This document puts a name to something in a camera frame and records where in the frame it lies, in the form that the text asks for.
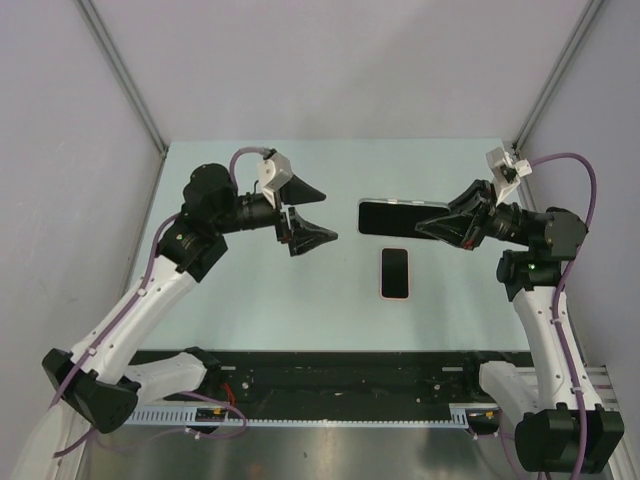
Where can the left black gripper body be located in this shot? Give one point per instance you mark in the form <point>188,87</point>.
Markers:
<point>253,211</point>

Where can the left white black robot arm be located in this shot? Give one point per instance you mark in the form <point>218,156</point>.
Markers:
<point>96,388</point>

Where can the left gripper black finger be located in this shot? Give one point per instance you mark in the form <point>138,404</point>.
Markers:
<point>298,192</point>
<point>306,236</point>

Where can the aluminium frame rail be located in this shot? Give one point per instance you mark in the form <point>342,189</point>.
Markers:
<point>601,383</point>

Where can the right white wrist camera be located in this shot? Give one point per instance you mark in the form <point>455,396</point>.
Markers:
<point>507,171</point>

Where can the pink cased phone on table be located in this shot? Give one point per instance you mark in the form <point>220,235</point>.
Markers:
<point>394,274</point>

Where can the aluminium corner post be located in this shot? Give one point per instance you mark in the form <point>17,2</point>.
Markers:
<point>562,65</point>
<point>101,34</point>

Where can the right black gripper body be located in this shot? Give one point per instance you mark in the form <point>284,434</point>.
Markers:
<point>508,222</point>

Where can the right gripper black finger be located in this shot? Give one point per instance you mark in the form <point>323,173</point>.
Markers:
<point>479,194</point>
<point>458,229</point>

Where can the right aluminium corner post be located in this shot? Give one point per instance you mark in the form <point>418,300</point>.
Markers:
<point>562,65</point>

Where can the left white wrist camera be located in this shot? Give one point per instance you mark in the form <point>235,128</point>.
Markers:
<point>274,172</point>

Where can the black phone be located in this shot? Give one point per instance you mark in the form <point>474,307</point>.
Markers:
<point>396,218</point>

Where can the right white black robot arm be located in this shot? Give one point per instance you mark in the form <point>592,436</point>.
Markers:
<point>560,424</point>

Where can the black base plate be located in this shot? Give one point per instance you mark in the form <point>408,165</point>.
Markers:
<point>426,376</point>

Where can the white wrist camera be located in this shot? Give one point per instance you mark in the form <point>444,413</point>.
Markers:
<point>274,172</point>
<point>507,171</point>

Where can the left aluminium corner post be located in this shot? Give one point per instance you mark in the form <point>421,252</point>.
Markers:
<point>101,34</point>

